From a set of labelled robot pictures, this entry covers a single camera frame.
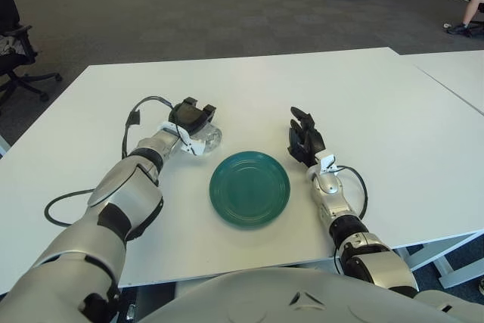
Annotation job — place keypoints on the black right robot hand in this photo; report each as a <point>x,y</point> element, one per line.
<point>312,141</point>

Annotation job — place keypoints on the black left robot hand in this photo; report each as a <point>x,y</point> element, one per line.
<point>189,117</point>

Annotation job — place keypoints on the clear plastic water bottle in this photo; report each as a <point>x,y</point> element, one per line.
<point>211,141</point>

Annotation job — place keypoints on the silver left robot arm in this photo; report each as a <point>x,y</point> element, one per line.
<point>128,190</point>

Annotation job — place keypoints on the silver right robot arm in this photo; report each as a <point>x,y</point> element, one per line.
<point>331,187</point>

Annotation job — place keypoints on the green round plate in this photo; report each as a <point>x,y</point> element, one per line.
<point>249,190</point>

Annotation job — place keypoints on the grey robot torso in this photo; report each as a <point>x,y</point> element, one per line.
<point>264,300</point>

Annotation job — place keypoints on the black office chair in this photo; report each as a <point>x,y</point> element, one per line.
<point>17,60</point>

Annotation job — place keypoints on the grey patterned cloth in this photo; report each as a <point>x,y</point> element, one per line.
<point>7,45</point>

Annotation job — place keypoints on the seated person's leg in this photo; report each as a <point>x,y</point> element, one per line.
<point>472,7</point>

